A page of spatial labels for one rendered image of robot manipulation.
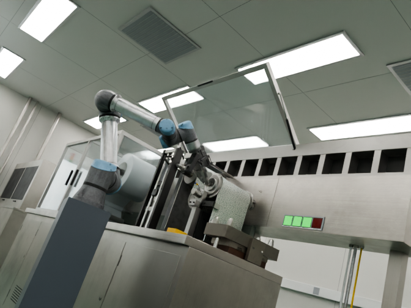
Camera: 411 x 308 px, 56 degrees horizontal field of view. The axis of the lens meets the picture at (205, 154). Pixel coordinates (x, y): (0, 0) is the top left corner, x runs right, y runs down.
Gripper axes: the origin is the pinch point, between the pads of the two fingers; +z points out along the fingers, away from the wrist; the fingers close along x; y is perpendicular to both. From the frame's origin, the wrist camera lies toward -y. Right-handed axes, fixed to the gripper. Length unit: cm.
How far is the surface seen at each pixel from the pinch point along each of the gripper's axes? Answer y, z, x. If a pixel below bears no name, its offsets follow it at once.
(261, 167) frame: 45.6, 11.8, 0.3
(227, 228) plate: -17.9, 15.1, -27.9
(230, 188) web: 9.3, 7.9, -8.2
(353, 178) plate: 37, 17, -65
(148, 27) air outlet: 109, -110, 142
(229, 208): 3.4, 16.9, -8.3
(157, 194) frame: -13.1, 0.2, 30.1
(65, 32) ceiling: 83, -146, 252
